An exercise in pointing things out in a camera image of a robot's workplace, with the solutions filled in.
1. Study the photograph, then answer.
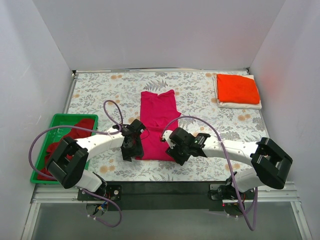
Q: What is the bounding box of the magenta pink t-shirt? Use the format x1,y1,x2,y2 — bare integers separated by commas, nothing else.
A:
135,89,181,162

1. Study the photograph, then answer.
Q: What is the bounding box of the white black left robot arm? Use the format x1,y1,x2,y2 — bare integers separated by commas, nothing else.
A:
46,119,146,200

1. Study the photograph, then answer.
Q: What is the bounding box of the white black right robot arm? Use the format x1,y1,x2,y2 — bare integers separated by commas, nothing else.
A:
161,127,293,199

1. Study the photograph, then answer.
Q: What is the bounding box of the floral patterned table mat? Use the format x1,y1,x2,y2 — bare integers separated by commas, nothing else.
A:
67,71,268,182

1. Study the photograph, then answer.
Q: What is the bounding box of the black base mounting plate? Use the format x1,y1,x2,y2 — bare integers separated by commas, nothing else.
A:
76,181,257,212

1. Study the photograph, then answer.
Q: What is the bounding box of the folded orange t-shirt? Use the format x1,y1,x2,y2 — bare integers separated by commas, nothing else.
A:
216,74,261,105

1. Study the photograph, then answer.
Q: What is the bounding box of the green plastic tray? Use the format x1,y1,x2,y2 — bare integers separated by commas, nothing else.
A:
29,113,99,185

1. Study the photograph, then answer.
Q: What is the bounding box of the dark red t-shirt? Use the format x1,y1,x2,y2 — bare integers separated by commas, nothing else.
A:
30,114,98,184

